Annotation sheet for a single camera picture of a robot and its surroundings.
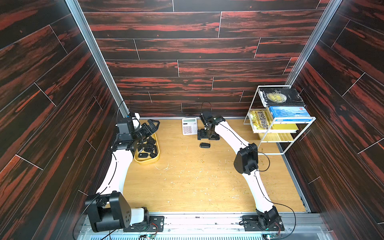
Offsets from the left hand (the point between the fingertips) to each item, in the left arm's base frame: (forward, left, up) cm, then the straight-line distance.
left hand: (155, 125), depth 80 cm
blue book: (+5, -71, +7) cm, 71 cm away
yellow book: (+8, -77, -9) cm, 78 cm away
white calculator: (+22, -17, -25) cm, 37 cm away
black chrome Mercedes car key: (+7, +10, -25) cm, 27 cm away
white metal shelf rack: (+14, -63, -8) cm, 65 cm away
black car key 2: (-3, +7, -26) cm, 27 cm away
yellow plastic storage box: (-9, +7, -22) cm, 24 cm away
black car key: (-3, +13, -26) cm, 30 cm away
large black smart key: (+6, -28, -27) cm, 40 cm away
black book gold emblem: (+17, -71, +7) cm, 73 cm away
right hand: (+9, -31, -20) cm, 38 cm away
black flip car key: (+2, +9, -25) cm, 27 cm away
